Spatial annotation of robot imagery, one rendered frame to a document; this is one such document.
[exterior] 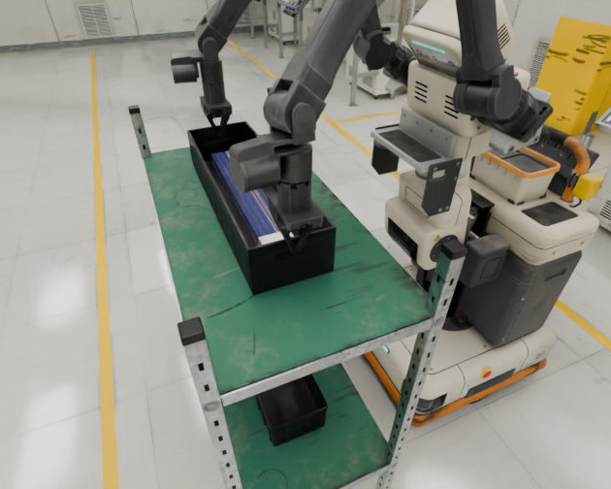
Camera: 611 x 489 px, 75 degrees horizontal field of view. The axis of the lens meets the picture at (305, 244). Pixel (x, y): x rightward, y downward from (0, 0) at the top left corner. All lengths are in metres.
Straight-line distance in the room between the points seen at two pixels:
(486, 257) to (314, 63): 0.87
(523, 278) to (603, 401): 0.83
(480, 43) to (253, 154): 0.47
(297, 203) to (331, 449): 0.81
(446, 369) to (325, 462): 0.57
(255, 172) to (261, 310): 0.27
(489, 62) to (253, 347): 0.66
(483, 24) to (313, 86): 0.36
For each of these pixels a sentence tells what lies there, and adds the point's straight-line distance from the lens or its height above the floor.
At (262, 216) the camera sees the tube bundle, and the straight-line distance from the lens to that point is 0.89.
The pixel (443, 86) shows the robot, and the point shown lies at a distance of 1.11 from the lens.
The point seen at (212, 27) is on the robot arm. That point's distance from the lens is 1.08.
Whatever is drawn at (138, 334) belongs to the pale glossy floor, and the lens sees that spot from 2.08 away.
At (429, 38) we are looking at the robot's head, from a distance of 1.05.
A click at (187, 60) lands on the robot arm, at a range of 1.12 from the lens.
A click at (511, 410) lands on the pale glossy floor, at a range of 1.90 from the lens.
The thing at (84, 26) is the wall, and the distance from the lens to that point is 7.99.
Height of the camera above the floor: 1.50
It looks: 38 degrees down
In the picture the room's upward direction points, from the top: straight up
